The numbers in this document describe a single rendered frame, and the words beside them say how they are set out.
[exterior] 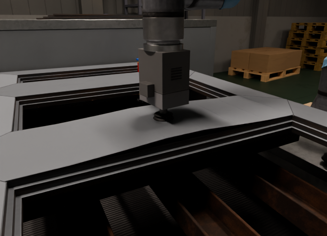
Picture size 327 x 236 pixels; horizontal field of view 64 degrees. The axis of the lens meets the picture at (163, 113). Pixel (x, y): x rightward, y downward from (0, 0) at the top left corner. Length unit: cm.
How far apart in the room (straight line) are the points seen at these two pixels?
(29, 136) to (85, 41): 81
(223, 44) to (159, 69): 516
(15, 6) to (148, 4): 357
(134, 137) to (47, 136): 16
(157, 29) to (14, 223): 35
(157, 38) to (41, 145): 27
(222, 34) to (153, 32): 511
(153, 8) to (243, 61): 479
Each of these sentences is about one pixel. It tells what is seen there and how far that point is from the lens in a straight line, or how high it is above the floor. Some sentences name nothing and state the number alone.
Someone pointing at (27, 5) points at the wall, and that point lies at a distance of 401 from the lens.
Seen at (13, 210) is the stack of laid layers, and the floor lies 83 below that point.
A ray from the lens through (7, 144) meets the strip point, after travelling 52.
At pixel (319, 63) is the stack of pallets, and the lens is 657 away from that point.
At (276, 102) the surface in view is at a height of 85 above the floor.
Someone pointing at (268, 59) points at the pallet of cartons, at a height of 39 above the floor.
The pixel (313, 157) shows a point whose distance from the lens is 87.
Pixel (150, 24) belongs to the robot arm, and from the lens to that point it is 47.
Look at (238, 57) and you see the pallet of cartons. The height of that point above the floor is 36.
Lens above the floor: 105
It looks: 20 degrees down
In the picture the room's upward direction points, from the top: straight up
